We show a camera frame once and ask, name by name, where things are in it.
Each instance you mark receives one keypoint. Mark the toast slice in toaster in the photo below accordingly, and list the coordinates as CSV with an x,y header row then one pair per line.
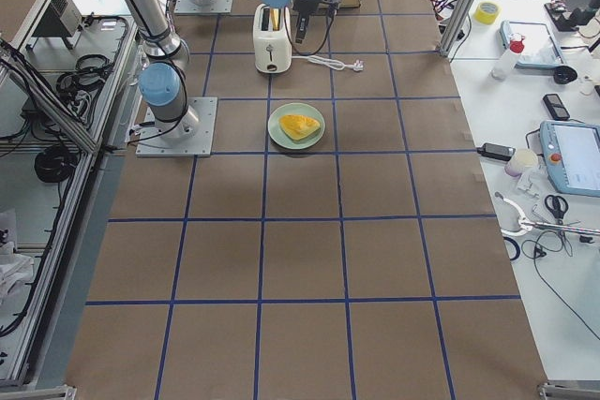
x,y
276,18

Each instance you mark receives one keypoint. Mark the yellow pastry on plate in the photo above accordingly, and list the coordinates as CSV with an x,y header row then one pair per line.
x,y
298,126

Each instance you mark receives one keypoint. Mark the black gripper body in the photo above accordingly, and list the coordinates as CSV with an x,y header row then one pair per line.
x,y
305,5

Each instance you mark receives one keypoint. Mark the black scissors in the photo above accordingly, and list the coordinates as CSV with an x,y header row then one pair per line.
x,y
557,205

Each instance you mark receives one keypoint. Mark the paper cup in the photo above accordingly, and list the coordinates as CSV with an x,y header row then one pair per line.
x,y
521,160

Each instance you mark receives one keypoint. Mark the yellow tape roll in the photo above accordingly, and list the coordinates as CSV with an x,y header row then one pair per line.
x,y
487,12

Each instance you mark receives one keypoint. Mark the black tape roll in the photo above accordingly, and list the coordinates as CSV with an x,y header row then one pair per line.
x,y
563,75

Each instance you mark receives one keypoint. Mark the red capped squeeze bottle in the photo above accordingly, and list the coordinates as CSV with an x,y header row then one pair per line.
x,y
509,58

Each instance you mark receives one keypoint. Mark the white toaster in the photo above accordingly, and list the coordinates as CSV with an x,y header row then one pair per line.
x,y
272,50

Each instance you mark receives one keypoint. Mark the blue teach pendant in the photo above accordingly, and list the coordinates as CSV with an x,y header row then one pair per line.
x,y
571,153
541,49

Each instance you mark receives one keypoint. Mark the green plate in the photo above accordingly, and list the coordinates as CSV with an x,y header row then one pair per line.
x,y
279,137

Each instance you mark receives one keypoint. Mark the black power adapter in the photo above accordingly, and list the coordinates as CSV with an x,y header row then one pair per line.
x,y
496,151

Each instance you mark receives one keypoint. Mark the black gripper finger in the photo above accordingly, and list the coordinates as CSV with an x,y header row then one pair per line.
x,y
301,29

